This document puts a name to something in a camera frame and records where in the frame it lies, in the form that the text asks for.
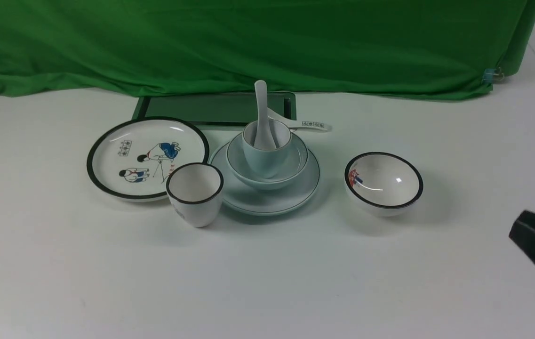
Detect pale blue bowl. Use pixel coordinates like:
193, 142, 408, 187
226, 133, 309, 190

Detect dark green rectangular tray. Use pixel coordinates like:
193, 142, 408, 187
131, 92, 297, 128

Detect pale blue plain plate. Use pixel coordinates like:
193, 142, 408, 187
209, 144, 321, 217

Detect green backdrop cloth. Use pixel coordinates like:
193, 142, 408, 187
0, 0, 535, 101

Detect black-rimmed illustrated bowl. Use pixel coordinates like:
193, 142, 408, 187
344, 152, 424, 217

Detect black-rimmed white cup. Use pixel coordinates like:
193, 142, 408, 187
166, 162, 224, 228

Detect plain white ceramic spoon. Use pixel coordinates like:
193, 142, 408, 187
254, 80, 277, 151

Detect pale blue cup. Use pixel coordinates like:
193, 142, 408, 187
242, 118, 292, 178

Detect white patterned-handle spoon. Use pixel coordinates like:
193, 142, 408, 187
268, 108, 332, 132

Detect black-rimmed illustrated plate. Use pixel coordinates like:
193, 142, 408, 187
86, 117, 210, 202

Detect blue binder clip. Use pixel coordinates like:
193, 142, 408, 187
481, 67, 505, 84

